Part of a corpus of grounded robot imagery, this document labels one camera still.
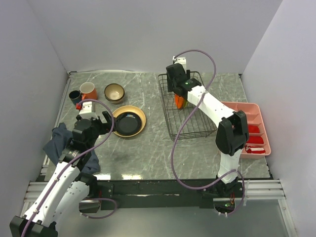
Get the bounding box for orange plate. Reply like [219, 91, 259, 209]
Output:
[174, 94, 187, 109]

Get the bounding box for black plate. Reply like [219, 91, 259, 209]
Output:
[116, 112, 142, 136]

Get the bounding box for beige plate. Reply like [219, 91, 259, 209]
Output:
[113, 105, 146, 138]

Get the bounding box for dark brown patterned bowl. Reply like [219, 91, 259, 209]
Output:
[104, 83, 125, 104]

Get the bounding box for orange mug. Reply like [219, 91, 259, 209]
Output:
[79, 82, 98, 100]

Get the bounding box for dark blue mug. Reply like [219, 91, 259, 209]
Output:
[69, 90, 82, 105]

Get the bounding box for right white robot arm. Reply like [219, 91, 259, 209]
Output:
[166, 63, 249, 197]

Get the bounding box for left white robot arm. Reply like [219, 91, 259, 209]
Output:
[9, 111, 115, 237]

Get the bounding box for blue cloth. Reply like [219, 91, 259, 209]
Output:
[43, 122, 101, 174]

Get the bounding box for red item in tray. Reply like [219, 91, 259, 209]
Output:
[247, 136, 264, 144]
[248, 124, 260, 133]

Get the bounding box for red white striped item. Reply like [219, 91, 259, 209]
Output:
[245, 146, 266, 154]

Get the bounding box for pink divided tray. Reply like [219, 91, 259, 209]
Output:
[223, 102, 271, 159]

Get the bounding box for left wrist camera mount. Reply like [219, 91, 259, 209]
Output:
[76, 101, 98, 119]

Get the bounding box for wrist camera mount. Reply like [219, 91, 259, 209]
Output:
[76, 101, 98, 119]
[172, 56, 187, 72]

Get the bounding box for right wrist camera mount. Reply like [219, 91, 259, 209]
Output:
[172, 56, 187, 72]

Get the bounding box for black wire dish rack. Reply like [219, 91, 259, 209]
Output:
[158, 74, 217, 141]

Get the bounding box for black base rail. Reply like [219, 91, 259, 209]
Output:
[80, 179, 244, 213]

